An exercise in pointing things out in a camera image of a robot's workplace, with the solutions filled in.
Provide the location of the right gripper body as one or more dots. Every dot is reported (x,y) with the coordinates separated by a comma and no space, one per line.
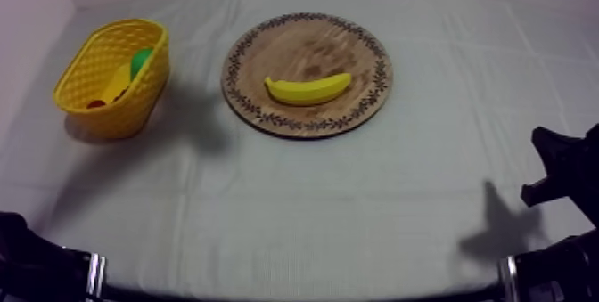
(587,177)

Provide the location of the round wooden board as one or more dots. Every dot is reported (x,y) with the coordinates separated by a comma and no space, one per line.
(306,46)

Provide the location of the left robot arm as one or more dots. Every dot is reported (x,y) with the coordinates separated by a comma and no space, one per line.
(28,266)

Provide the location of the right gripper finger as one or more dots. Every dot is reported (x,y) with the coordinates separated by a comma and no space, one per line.
(545,192)
(557,149)

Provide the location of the small red fruit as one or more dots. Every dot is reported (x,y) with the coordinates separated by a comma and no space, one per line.
(96,104)

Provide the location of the silver metal bar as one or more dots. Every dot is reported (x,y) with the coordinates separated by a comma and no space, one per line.
(96,273)

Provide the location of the yellow toy banana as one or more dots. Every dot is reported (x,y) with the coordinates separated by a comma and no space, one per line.
(306,90)

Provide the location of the green toy pear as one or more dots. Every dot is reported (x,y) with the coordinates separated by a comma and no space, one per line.
(140,61)

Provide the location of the yellow plastic basket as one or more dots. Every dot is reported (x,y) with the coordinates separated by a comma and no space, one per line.
(100,119)

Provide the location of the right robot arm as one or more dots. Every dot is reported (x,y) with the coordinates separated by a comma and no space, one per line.
(557,271)

